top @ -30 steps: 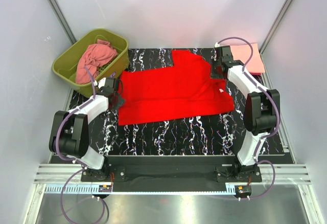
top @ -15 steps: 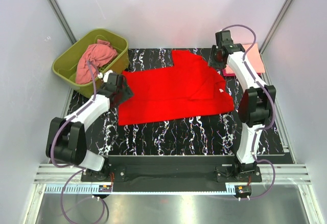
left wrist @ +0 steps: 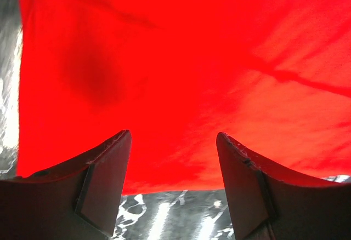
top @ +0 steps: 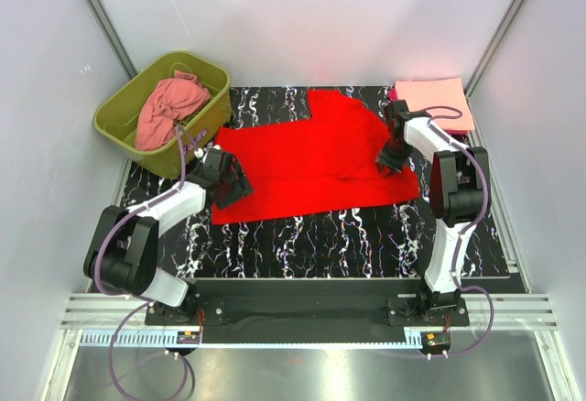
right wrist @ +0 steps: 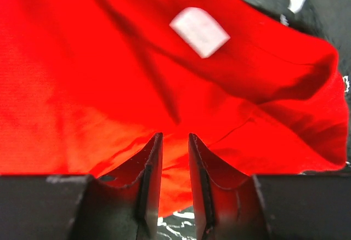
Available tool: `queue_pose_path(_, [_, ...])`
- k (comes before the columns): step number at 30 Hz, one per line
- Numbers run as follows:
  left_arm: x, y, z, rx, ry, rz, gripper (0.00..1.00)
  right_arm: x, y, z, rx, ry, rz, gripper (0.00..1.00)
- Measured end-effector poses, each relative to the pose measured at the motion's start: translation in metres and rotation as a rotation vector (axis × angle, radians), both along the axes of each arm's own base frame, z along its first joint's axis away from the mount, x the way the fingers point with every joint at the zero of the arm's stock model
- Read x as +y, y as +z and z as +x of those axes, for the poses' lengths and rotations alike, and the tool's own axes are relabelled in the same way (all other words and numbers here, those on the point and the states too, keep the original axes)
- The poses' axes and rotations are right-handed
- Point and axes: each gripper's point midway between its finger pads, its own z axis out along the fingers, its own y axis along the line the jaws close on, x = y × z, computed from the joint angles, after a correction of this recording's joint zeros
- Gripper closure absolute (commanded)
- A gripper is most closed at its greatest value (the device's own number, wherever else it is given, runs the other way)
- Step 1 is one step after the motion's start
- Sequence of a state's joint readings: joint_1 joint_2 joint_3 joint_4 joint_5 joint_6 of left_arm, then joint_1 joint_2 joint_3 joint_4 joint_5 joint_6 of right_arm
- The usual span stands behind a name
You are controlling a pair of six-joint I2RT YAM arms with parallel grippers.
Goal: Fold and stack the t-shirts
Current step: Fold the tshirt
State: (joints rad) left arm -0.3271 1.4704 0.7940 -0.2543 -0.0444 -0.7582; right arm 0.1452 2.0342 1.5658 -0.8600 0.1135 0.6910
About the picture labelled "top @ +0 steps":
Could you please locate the aluminium frame post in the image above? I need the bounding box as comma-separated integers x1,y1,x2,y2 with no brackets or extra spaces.
464,0,527,98
85,0,138,80

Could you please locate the red t shirt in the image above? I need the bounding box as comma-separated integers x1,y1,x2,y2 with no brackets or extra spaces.
212,90,419,225

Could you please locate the left aluminium frame post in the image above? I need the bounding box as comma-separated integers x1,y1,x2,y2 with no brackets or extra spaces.
85,0,138,80

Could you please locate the crumpled salmon pink t shirt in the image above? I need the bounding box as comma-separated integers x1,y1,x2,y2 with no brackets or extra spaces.
135,70,211,152

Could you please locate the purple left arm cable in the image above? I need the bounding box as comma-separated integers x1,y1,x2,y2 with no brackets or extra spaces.
93,125,198,400

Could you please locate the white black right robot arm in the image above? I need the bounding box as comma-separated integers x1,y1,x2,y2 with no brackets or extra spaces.
376,100,491,324

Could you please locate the aluminium front rail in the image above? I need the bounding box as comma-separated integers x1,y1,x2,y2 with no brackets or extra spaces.
60,293,558,331

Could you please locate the folded magenta t shirt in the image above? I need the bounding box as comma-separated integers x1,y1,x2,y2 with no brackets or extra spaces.
387,87,471,136

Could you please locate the folded light pink t shirt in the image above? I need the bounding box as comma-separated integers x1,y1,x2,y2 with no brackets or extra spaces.
395,77,476,133

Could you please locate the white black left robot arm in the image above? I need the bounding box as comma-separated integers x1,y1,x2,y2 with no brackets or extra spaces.
83,146,253,320

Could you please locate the white slotted cable duct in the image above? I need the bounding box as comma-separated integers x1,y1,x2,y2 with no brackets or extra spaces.
81,329,423,351

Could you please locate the right aluminium frame post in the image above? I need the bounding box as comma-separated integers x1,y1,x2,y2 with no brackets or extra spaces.
464,0,527,98

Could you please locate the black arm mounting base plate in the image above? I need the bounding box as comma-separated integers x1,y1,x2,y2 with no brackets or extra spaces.
146,278,470,347

